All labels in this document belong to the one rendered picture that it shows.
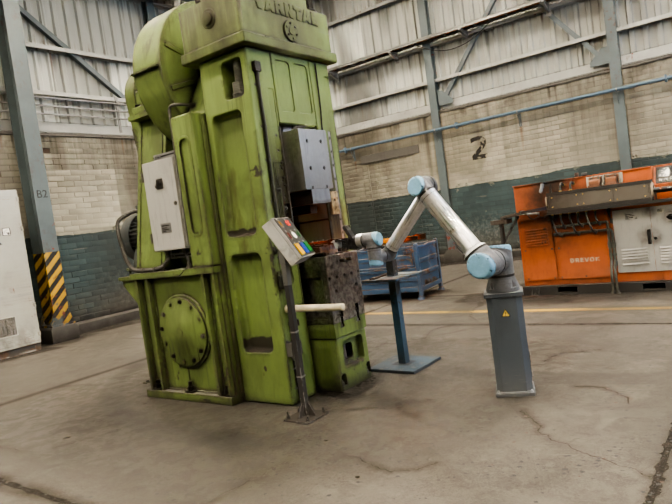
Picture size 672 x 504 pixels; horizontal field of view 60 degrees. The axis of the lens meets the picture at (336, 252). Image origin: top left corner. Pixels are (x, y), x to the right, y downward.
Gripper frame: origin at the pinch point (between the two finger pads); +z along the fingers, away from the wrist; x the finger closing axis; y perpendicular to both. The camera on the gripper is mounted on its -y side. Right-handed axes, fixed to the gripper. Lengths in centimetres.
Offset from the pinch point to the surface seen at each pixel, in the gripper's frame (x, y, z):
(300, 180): -17.5, -42.6, 6.2
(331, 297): -14.8, 36.1, -2.6
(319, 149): 2, -62, 2
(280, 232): -72, -11, -18
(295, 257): -69, 4, -23
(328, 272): -14.4, 19.6, -2.9
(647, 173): 343, -16, -145
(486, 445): -68, 102, -120
